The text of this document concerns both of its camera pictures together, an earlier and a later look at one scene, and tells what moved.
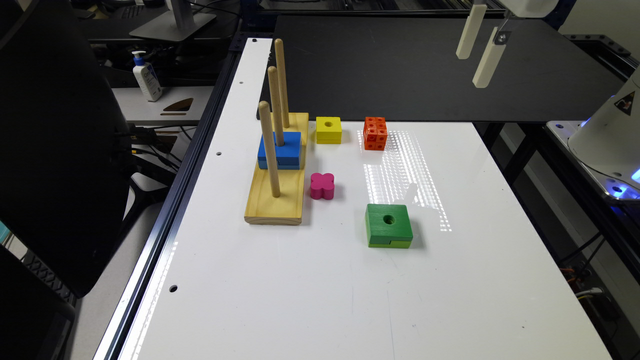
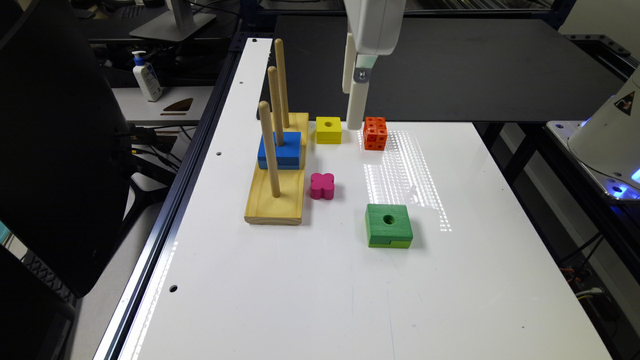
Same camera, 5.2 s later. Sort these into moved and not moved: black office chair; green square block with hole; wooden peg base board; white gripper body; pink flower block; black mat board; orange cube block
Moved: white gripper body
Not moved: orange cube block; wooden peg base board; pink flower block; green square block with hole; black mat board; black office chair
